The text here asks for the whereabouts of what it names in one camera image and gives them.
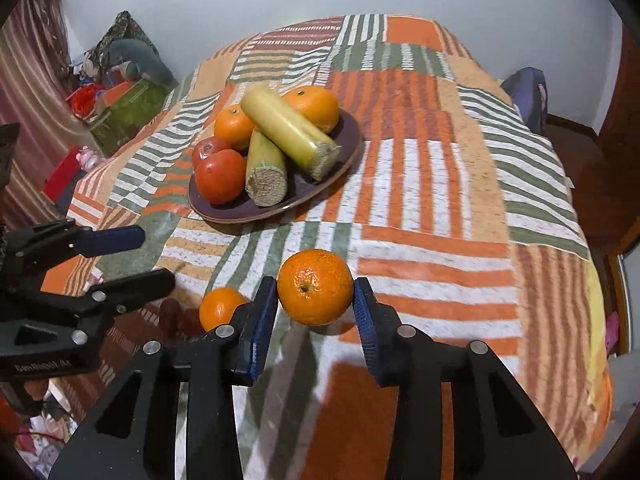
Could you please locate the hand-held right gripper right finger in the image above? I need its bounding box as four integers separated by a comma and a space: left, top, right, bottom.
352, 276, 576, 480

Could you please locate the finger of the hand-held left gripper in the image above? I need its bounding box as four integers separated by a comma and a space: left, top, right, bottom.
5, 220, 147, 276
12, 267, 177, 331

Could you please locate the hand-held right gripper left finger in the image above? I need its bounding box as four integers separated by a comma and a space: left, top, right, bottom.
47, 276, 279, 480

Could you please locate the small orange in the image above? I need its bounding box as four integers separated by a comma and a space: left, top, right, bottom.
276, 248, 355, 327
199, 287, 249, 333

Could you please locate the red tomato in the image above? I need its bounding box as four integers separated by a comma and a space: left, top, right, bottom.
191, 136, 235, 168
194, 149, 247, 206

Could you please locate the short corn cob piece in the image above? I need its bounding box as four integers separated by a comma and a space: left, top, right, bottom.
244, 126, 289, 207

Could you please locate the large orange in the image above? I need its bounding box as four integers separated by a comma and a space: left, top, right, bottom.
214, 104, 257, 152
282, 85, 341, 134

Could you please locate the purple ceramic plate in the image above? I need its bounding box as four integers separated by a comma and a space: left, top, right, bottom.
187, 109, 363, 224

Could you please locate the long corn cob piece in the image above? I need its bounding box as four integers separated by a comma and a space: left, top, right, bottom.
240, 85, 341, 181

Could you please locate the flat red box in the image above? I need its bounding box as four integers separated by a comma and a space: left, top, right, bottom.
42, 145, 88, 201

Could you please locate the pink plush toy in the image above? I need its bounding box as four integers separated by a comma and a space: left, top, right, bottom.
77, 146, 103, 171

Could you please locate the green patterned box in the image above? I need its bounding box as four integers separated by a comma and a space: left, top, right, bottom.
90, 80, 173, 158

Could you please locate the red plastic bag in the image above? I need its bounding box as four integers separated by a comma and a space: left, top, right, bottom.
67, 84, 106, 118

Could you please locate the orange cardboard box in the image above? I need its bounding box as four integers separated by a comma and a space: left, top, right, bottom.
97, 77, 136, 111

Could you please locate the striped patchwork blanket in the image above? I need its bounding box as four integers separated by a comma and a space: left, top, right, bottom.
50, 14, 613, 480

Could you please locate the striped red curtain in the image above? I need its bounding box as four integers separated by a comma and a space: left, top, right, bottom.
0, 0, 96, 231

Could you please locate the grey plush shark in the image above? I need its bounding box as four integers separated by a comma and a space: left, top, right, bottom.
107, 40, 178, 86

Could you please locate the dark patterned cushion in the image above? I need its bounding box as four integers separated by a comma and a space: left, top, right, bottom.
87, 10, 161, 63

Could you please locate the yellow bedsheet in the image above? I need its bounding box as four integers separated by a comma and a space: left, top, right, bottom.
585, 260, 608, 376

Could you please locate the brown wooden door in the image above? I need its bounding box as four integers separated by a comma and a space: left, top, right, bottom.
597, 25, 640, 261

